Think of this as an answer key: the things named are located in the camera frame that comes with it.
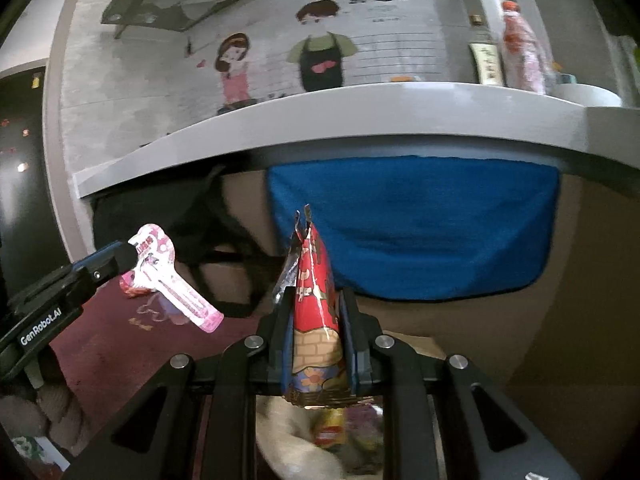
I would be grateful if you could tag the black bag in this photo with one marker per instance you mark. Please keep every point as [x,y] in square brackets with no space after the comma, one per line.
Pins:
[165,220]

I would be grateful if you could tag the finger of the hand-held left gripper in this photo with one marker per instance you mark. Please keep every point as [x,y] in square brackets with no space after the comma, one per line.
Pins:
[105,265]

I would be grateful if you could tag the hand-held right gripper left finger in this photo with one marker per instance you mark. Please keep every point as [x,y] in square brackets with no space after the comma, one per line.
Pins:
[282,340]

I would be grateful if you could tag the dark door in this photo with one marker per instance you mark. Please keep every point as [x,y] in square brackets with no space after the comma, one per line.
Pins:
[20,160]

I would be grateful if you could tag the beige bag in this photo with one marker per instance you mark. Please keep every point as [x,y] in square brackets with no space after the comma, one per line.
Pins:
[290,440]

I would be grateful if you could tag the person's left hand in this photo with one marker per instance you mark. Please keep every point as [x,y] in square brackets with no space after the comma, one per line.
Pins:
[55,415]

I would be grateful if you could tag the pink wrapper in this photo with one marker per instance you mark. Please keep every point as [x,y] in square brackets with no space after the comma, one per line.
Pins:
[131,288]

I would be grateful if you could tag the floral wrapped bottle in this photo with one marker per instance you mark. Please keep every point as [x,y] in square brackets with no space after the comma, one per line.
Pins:
[522,50]

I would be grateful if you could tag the yellow red snack packet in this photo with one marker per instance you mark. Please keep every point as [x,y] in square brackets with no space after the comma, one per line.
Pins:
[329,427]

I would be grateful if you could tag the pink toothbrush blister pack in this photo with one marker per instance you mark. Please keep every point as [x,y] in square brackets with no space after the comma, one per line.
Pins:
[150,247]

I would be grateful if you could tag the white counter ledge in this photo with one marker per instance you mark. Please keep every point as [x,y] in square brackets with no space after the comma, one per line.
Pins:
[350,110]

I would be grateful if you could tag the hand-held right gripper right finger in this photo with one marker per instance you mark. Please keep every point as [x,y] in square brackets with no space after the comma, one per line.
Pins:
[352,340]

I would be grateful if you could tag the glass range hood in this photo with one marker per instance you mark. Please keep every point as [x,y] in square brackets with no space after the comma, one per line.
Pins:
[185,0]

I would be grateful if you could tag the cartoon wall poster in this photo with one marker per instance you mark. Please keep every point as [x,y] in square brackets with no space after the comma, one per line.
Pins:
[320,45]

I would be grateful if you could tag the white printed box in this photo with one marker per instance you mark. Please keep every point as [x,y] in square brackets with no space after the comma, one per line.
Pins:
[35,452]

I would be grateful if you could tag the white bowl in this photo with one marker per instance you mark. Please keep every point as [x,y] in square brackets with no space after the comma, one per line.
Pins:
[585,94]

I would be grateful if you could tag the blue cloth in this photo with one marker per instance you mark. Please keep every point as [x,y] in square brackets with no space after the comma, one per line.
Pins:
[425,220]

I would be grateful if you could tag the cream labelled bottle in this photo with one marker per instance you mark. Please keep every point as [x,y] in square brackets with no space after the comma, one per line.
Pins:
[484,62]

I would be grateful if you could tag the dark red mat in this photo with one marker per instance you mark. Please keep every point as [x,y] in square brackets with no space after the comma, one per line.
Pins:
[100,340]

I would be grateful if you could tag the pink ribbon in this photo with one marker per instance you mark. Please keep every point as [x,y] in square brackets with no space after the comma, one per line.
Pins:
[150,316]

